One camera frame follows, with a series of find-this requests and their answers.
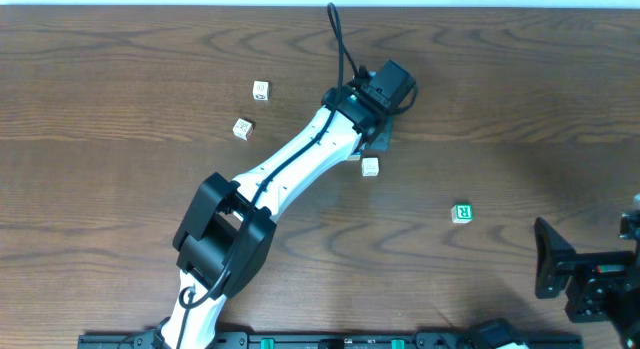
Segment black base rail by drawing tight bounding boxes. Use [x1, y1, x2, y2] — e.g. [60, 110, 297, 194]
[77, 330, 584, 349]

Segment left black cable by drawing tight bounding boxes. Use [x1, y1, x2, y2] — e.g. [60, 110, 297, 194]
[177, 2, 419, 349]

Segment white block red side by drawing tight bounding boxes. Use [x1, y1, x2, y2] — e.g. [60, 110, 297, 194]
[232, 118, 254, 141]

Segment green letter R block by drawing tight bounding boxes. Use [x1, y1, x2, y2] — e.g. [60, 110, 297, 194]
[451, 204, 474, 224]

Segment blue number 2 block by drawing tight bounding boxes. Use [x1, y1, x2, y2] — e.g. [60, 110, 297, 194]
[347, 151, 362, 161]

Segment plain white wooden block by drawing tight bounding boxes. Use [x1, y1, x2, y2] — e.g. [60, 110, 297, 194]
[361, 157, 380, 177]

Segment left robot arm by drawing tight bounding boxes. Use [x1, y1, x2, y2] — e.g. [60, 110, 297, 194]
[153, 78, 415, 348]

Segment white block soccer ball picture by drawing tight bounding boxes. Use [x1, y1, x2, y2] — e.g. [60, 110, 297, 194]
[252, 81, 270, 101]

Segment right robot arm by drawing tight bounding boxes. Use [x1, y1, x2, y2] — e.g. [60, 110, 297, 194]
[534, 217, 639, 348]

